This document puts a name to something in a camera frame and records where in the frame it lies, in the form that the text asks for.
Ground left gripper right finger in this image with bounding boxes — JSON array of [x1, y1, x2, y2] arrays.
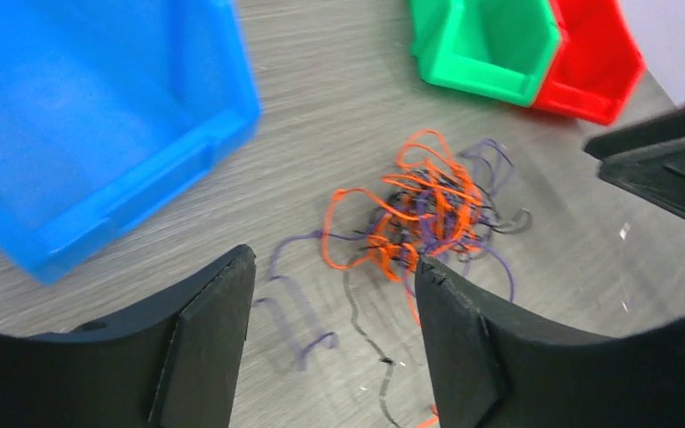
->
[[415, 257, 685, 427]]

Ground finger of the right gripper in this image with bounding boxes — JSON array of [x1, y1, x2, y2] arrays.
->
[[584, 106, 685, 220]]

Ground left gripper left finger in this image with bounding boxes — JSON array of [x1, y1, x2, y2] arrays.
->
[[0, 244, 256, 427]]

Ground purple wire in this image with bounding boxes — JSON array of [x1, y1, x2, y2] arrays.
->
[[252, 139, 517, 374]]

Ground black wire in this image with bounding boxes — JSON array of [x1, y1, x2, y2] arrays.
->
[[342, 171, 534, 428]]

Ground red plastic bin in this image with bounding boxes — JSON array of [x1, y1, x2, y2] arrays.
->
[[532, 0, 646, 126]]

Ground green plastic bin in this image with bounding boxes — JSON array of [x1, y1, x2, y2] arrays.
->
[[409, 0, 563, 107]]

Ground blue plastic bin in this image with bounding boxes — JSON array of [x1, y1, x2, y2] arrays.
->
[[0, 1, 260, 284]]

